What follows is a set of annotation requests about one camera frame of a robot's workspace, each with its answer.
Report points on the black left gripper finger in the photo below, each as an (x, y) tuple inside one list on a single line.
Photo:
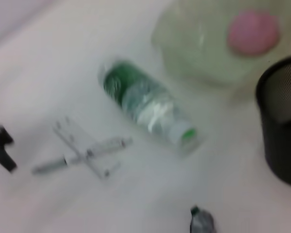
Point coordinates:
[(1, 148)]

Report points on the clear green-label water bottle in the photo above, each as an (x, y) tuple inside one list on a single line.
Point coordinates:
[(145, 104)]

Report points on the green plastic wrapper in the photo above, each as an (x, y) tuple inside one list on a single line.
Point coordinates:
[(201, 221)]

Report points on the pink peach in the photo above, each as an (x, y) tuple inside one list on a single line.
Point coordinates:
[(253, 32)]

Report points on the silver ballpoint pen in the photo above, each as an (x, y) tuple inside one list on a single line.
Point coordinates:
[(75, 159)]

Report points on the clear plastic ruler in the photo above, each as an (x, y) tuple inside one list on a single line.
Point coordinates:
[(85, 150)]

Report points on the translucent green fruit bowl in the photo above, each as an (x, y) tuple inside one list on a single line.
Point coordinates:
[(196, 48)]

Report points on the black mesh pen cup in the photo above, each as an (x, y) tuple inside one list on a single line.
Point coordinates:
[(281, 133)]

